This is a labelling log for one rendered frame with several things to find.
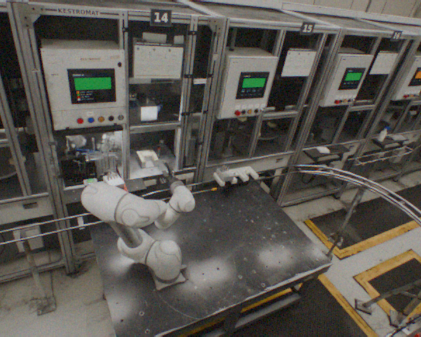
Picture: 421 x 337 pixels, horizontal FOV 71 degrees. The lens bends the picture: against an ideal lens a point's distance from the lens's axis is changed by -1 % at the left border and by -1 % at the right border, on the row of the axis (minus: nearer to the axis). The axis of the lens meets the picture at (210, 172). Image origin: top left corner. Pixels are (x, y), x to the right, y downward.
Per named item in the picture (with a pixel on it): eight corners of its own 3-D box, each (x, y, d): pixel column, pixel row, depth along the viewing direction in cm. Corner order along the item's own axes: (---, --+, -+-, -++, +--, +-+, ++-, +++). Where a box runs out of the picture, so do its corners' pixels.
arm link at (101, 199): (148, 269, 181) (117, 255, 185) (160, 245, 188) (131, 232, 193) (111, 218, 115) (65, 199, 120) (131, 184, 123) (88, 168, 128)
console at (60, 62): (55, 133, 171) (40, 50, 145) (51, 111, 191) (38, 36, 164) (127, 126, 189) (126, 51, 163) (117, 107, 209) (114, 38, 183)
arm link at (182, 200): (178, 182, 177) (165, 198, 180) (189, 198, 167) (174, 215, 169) (190, 188, 185) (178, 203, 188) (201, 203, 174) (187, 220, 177)
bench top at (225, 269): (119, 357, 147) (119, 353, 145) (86, 215, 220) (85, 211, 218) (331, 267, 213) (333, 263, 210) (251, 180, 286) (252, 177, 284)
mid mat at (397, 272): (400, 328, 251) (401, 328, 250) (351, 276, 289) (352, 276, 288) (460, 289, 295) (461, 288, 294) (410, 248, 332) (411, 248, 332)
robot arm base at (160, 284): (191, 280, 184) (192, 274, 180) (157, 292, 174) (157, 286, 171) (180, 258, 196) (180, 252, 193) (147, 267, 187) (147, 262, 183)
